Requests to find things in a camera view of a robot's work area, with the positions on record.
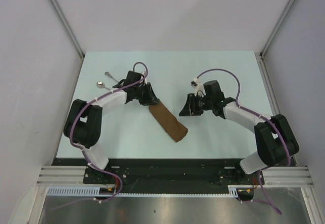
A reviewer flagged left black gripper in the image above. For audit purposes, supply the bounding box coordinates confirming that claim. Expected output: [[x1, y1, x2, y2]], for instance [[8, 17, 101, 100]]
[[134, 82, 159, 106]]

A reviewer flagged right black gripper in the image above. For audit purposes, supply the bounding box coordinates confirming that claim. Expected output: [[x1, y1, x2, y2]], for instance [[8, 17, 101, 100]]
[[179, 93, 213, 116]]

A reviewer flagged brown cloth napkin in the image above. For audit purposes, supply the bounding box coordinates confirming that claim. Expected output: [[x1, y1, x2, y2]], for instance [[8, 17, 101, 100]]
[[149, 102, 188, 142]]

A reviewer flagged silver metal fork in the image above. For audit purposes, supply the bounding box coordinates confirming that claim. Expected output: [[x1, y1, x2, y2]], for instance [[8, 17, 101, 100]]
[[105, 72, 119, 83]]

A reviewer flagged spoon with wooden handle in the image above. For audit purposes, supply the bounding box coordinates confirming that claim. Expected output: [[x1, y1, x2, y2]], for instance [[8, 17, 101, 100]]
[[96, 81, 110, 90]]

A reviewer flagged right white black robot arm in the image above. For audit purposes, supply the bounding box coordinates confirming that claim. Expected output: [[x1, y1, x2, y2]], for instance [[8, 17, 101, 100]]
[[179, 79, 300, 184]]

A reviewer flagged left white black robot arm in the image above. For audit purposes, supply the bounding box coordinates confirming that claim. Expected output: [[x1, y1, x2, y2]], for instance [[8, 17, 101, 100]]
[[63, 71, 159, 183]]

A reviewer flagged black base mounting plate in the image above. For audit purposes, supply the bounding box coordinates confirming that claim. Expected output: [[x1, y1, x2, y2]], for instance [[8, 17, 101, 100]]
[[52, 158, 266, 195]]

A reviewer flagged right side aluminium rail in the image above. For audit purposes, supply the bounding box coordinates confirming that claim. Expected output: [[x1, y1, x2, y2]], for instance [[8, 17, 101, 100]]
[[255, 52, 294, 158]]

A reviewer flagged aluminium rail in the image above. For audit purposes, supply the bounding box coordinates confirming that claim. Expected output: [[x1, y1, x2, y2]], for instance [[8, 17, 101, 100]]
[[255, 52, 294, 158], [37, 166, 313, 187]]

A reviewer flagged light blue cable duct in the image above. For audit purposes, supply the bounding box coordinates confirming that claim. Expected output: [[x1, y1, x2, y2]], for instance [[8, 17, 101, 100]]
[[48, 184, 241, 198]]

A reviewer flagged front aluminium rail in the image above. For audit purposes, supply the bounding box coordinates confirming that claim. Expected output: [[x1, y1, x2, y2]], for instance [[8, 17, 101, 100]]
[[37, 166, 313, 187]]

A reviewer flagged left aluminium frame post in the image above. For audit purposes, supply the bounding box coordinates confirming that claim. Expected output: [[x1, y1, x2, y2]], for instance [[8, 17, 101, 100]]
[[48, 0, 85, 60]]

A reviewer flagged aluminium frame post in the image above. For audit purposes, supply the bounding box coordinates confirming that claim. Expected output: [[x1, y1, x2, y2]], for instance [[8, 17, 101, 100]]
[[259, 0, 298, 57], [48, 0, 85, 60]]

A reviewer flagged right aluminium frame post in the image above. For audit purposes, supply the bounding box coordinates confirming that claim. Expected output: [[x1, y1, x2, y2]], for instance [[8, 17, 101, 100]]
[[259, 0, 298, 57]]

